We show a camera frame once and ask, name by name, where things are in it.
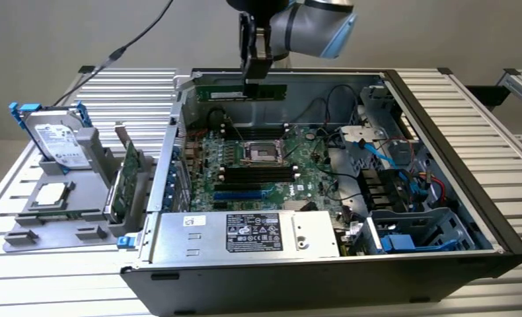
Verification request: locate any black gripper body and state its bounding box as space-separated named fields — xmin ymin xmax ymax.
xmin=237 ymin=11 xmax=273 ymax=81

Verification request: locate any green RAM stick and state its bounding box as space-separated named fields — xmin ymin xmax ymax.
xmin=194 ymin=83 xmax=288 ymax=102
xmin=14 ymin=213 xmax=84 ymax=223

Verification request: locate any black RAM slot bank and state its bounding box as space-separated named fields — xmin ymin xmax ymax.
xmin=220 ymin=164 xmax=299 ymax=184
xmin=232 ymin=122 xmax=289 ymax=141

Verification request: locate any CPU socket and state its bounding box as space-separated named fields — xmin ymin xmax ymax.
xmin=238 ymin=139 xmax=285 ymax=166

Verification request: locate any green motherboard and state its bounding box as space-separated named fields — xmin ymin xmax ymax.
xmin=188 ymin=126 xmax=348 ymax=213

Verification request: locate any metal drive cage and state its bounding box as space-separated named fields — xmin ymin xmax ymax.
xmin=337 ymin=84 xmax=423 ymax=169

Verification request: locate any blue expansion slot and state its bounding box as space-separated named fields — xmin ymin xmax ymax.
xmin=213 ymin=190 xmax=262 ymax=201

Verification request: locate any silver chipset heatsink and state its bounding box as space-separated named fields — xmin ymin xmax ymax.
xmin=281 ymin=200 xmax=308 ymax=213

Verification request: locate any green graphics card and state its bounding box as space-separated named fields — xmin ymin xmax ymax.
xmin=102 ymin=121 xmax=146 ymax=224

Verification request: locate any black case fan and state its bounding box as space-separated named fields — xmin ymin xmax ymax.
xmin=359 ymin=167 xmax=423 ymax=213

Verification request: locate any grey power supply unit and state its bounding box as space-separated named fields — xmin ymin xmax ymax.
xmin=146 ymin=210 xmax=341 ymax=262

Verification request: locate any hard disk in blue caddy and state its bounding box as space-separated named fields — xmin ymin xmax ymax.
xmin=8 ymin=101 xmax=94 ymax=172

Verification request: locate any grey parts rack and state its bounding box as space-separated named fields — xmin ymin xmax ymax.
xmin=1 ymin=126 xmax=158 ymax=254

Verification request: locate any blue case latch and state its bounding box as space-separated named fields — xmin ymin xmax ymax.
xmin=116 ymin=232 xmax=136 ymax=249

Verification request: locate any silver CPU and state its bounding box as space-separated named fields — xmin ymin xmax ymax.
xmin=34 ymin=182 xmax=76 ymax=205

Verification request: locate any blue disk bay connector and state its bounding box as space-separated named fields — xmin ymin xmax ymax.
xmin=380 ymin=233 xmax=416 ymax=254

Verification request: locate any grey disk bay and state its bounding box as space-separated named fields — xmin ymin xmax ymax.
xmin=365 ymin=207 xmax=484 ymax=256

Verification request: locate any black open PC case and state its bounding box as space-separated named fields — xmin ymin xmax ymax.
xmin=118 ymin=67 xmax=522 ymax=317

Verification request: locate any black looped wire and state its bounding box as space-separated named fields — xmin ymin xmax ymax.
xmin=295 ymin=84 xmax=361 ymax=133

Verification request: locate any black cable with connector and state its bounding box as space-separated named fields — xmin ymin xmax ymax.
xmin=50 ymin=0 xmax=174 ymax=107

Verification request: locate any blue SATA wire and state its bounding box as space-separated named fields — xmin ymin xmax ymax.
xmin=355 ymin=138 xmax=405 ymax=173

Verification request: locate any red wire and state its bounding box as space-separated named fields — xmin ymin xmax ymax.
xmin=429 ymin=176 xmax=448 ymax=203

